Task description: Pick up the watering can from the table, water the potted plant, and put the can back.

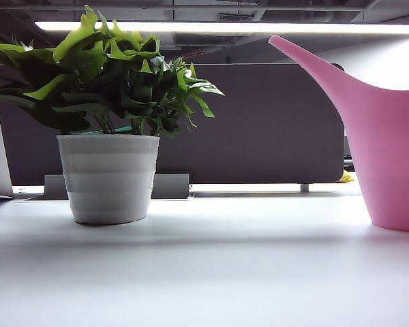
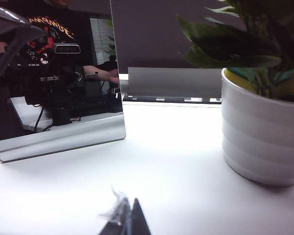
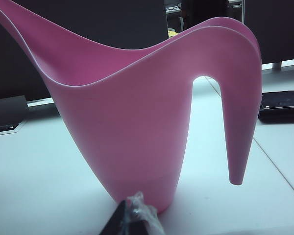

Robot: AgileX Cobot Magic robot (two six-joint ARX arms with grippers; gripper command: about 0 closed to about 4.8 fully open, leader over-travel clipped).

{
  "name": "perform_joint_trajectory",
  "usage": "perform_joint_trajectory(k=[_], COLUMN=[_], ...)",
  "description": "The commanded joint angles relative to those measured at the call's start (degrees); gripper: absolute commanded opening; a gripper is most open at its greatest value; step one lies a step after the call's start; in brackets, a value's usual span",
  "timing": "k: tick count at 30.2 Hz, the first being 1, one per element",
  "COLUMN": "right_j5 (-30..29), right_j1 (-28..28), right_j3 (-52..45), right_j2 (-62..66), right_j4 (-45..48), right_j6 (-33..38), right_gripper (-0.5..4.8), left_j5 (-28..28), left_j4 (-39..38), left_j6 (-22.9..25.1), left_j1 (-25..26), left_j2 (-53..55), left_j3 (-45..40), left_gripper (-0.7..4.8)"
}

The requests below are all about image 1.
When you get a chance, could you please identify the pink plastic watering can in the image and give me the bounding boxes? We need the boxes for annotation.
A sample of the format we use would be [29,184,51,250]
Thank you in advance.
[267,34,409,234]

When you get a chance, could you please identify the teal plant label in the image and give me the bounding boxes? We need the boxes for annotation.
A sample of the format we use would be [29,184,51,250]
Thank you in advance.
[78,125,133,135]

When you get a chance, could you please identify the green leafy plant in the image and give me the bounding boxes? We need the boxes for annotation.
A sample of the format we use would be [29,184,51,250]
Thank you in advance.
[0,4,225,139]

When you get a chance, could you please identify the dark grey desk divider panel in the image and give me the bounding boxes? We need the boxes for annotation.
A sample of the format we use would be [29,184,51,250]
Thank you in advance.
[0,63,346,186]

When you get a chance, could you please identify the ceiling air vent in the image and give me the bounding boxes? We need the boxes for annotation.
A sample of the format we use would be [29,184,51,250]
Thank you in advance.
[217,12,260,22]

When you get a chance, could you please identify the long ceiling light strip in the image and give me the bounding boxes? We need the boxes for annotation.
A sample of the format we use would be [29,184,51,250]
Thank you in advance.
[33,20,409,35]

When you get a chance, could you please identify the white ribbed flower pot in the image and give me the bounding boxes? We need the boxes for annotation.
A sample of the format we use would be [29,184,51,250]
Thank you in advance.
[56,134,161,225]

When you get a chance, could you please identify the white slanted panel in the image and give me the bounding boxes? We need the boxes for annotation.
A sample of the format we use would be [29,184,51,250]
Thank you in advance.
[0,102,14,198]

